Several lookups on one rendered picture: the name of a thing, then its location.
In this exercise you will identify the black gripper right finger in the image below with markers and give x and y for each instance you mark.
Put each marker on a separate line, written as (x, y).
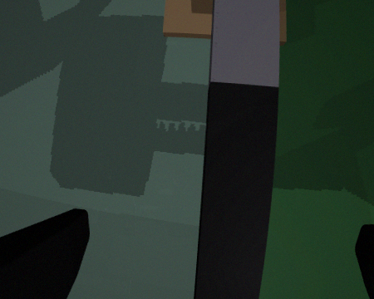
(365, 256)

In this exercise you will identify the green flat mat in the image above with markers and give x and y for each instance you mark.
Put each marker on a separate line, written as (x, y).
(323, 183)

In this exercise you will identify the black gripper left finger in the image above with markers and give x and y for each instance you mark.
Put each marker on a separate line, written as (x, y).
(42, 261)

